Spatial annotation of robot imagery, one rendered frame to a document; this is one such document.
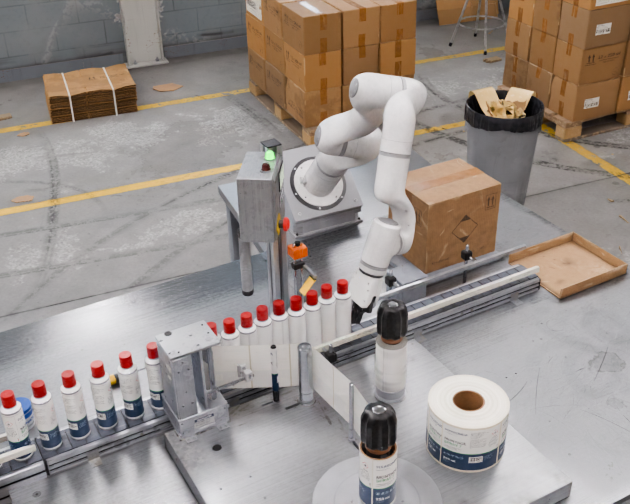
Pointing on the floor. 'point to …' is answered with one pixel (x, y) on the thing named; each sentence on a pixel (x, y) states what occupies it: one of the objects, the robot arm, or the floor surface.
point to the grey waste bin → (503, 157)
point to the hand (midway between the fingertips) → (356, 316)
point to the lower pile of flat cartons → (90, 93)
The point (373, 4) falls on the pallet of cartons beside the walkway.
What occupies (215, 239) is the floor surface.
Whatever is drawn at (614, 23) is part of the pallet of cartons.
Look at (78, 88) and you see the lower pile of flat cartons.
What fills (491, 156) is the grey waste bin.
